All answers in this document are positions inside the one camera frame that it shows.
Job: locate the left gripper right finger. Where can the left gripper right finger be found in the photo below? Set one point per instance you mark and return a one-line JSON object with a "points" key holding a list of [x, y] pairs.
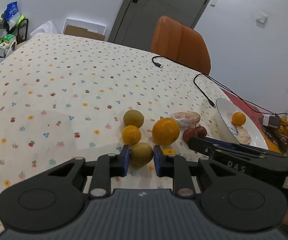
{"points": [[228, 198]]}

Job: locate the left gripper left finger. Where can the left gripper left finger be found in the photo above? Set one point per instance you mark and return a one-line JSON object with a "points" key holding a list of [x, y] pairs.
{"points": [[54, 198]]}

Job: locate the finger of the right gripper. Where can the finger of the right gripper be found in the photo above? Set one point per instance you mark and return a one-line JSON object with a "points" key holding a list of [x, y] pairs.
{"points": [[235, 146], [206, 146]]}

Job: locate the dark red fruit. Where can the dark red fruit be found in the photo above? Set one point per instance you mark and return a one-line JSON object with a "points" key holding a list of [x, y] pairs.
{"points": [[190, 133], [201, 131]]}

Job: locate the peeled pomelo piece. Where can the peeled pomelo piece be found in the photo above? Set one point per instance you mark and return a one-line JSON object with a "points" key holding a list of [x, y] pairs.
{"points": [[243, 136], [187, 119]]}

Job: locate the small tangerine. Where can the small tangerine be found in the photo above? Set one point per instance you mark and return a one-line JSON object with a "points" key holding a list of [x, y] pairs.
{"points": [[169, 152], [238, 119]]}

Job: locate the white plate blue rim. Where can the white plate blue rim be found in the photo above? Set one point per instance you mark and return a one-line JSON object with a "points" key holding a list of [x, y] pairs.
{"points": [[228, 132]]}

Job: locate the large orange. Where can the large orange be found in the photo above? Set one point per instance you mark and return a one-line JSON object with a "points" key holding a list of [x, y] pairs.
{"points": [[165, 131]]}

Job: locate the medium orange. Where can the medium orange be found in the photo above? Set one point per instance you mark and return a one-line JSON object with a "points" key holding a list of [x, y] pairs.
{"points": [[131, 135]]}

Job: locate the green-brown round fruit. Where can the green-brown round fruit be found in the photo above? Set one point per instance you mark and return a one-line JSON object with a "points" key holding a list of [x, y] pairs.
{"points": [[134, 118]]}

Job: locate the red orange cartoon mat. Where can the red orange cartoon mat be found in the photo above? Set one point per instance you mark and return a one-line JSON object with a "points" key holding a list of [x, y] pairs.
{"points": [[253, 113]]}

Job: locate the floral white tablecloth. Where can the floral white tablecloth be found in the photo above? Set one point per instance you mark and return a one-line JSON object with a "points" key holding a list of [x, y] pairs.
{"points": [[63, 97]]}

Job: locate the orange leather chair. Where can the orange leather chair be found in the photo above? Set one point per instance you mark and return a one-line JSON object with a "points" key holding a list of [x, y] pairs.
{"points": [[180, 44]]}

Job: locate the white shopping bag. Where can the white shopping bag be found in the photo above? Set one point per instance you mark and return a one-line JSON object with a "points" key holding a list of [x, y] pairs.
{"points": [[6, 49]]}

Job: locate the cardboard sheet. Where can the cardboard sheet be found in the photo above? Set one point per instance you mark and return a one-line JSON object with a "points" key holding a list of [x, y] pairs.
{"points": [[82, 32]]}

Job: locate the clear plastic bag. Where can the clear plastic bag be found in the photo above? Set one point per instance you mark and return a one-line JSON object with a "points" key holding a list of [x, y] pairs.
{"points": [[47, 27]]}

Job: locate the black metal shelf rack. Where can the black metal shelf rack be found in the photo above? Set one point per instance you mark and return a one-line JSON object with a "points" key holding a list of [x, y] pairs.
{"points": [[20, 30]]}

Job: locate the blue plastic bag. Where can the blue plastic bag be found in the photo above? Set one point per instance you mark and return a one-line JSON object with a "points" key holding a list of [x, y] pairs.
{"points": [[12, 14]]}

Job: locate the black wire basket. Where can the black wire basket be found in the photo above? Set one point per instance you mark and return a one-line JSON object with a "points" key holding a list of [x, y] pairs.
{"points": [[280, 134]]}

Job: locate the white wall switch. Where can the white wall switch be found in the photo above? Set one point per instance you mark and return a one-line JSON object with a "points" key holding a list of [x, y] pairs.
{"points": [[261, 18]]}

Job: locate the grey door with handle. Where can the grey door with handle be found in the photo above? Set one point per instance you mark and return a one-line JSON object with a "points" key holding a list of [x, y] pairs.
{"points": [[136, 20]]}

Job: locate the white board against wall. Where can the white board against wall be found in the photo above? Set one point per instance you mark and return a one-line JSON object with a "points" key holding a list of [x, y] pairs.
{"points": [[96, 28]]}

